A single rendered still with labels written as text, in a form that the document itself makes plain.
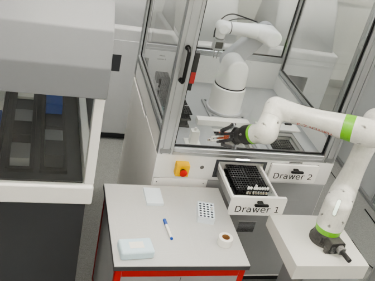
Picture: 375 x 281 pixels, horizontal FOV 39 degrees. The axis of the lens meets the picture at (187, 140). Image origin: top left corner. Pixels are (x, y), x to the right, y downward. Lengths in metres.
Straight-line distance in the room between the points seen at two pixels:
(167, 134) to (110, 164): 1.65
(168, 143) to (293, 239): 0.77
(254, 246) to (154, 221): 0.92
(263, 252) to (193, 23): 1.57
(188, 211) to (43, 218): 0.70
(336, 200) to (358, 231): 1.86
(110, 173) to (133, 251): 1.87
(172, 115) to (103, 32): 0.65
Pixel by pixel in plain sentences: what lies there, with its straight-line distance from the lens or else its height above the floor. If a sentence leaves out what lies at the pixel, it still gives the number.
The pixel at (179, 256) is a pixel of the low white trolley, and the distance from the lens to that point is 2.44.
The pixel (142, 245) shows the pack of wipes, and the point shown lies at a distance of 2.38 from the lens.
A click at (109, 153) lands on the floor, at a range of 4.40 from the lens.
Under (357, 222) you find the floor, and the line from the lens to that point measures 4.48.
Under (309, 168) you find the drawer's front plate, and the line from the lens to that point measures 3.04.
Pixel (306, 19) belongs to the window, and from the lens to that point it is 2.63.
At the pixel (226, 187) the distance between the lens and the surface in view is 2.72.
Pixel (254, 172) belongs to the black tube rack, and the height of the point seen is 0.90.
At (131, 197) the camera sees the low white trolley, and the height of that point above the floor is 0.76.
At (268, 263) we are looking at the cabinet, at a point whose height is 0.17.
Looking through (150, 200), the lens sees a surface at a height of 0.78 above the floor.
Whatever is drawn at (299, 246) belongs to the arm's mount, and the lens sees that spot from 2.59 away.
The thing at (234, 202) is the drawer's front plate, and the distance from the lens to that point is 2.61.
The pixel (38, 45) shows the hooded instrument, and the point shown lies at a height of 1.56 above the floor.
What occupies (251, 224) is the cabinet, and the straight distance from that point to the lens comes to 3.19.
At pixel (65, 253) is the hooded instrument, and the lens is 2.85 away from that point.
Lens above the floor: 2.40
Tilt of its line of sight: 30 degrees down
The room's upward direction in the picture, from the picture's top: 13 degrees clockwise
